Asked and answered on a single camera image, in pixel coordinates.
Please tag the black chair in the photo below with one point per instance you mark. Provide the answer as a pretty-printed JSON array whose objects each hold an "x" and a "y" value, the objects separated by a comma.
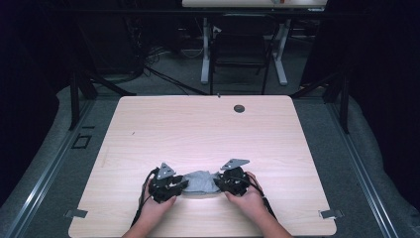
[{"x": 239, "y": 49}]

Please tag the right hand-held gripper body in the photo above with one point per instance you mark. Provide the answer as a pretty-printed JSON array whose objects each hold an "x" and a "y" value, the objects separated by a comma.
[{"x": 235, "y": 181}]

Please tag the person's right hand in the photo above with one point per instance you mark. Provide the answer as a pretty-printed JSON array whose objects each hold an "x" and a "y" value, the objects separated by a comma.
[{"x": 247, "y": 203}]

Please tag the dark round table grommet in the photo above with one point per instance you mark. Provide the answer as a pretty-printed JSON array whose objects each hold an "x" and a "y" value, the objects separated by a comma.
[{"x": 239, "y": 108}]

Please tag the black tape square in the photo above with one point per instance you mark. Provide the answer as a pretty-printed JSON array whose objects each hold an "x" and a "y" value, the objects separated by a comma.
[{"x": 76, "y": 145}]

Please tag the black metal stand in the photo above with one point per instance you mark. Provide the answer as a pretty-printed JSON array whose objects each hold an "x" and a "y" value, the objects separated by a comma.
[
  {"x": 345, "y": 102},
  {"x": 75, "y": 99}
]

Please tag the white desk top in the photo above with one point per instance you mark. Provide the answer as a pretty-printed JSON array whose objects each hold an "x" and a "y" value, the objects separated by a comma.
[{"x": 231, "y": 3}]

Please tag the white desk leg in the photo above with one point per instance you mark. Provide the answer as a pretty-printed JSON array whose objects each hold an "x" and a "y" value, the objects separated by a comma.
[
  {"x": 280, "y": 62},
  {"x": 205, "y": 56}
]

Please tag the person's left hand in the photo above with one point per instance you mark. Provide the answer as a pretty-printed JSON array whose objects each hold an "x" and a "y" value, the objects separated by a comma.
[{"x": 157, "y": 208}]

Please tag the metal floor rail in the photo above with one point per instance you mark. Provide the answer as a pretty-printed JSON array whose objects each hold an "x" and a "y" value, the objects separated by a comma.
[
  {"x": 361, "y": 168},
  {"x": 49, "y": 168}
]

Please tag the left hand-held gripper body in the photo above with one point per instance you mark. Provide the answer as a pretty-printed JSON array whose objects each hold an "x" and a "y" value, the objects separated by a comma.
[{"x": 162, "y": 186}]

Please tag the black tape strip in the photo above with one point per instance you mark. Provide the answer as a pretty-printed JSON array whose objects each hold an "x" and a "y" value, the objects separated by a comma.
[{"x": 88, "y": 127}]

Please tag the grey tape piece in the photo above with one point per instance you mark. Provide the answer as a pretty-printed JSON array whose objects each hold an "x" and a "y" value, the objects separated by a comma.
[
  {"x": 76, "y": 213},
  {"x": 331, "y": 214}
]

